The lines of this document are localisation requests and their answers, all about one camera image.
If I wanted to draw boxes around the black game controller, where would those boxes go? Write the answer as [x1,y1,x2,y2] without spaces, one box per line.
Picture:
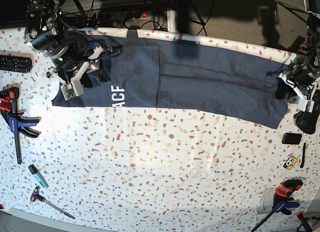
[293,89,320,135]

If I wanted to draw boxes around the white power strip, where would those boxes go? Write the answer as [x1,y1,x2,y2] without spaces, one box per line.
[99,12,153,21]

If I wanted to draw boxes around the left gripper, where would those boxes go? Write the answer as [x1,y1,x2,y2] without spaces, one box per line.
[273,64,320,112]

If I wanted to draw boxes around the blue T-shirt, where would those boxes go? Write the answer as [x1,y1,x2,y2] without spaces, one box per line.
[52,38,288,129]

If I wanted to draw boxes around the black pen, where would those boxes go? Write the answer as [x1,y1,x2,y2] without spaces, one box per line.
[300,143,307,168]

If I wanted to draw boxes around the teal highlighter marker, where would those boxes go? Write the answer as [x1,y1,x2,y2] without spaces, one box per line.
[28,164,49,189]

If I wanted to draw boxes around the small black case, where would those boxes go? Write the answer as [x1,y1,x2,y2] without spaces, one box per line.
[281,133,302,145]

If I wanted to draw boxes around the orange blue T-handle screwdriver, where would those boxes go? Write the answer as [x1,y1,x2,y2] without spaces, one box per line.
[30,186,75,219]

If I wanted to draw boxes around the red black clamp corner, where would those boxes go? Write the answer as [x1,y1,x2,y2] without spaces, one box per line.
[296,212,313,232]

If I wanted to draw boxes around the yellow cartoon sticker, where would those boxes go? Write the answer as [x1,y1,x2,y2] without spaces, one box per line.
[283,156,298,170]

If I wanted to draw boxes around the black TV remote control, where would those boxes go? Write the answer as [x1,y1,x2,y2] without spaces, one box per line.
[0,55,32,73]

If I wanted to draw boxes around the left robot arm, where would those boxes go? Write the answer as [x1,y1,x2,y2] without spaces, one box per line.
[275,0,320,113]

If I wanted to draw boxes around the clear plastic piece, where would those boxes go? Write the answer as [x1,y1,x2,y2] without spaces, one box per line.
[256,187,276,215]

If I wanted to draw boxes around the blue black bar clamp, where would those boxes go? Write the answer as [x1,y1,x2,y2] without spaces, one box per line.
[0,87,40,164]

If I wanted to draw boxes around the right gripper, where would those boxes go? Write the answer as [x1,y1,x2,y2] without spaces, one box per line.
[49,46,113,101]

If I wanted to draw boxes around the black table bracket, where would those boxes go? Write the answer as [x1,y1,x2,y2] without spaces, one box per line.
[127,26,139,38]

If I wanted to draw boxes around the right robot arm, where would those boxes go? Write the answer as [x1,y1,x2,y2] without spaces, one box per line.
[24,0,114,100]

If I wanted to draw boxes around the blue bar clamp right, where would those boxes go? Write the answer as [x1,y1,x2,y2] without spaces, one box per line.
[251,179,303,231]

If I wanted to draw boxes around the white table leg post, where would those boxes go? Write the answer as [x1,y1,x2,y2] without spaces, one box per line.
[166,10,178,33]

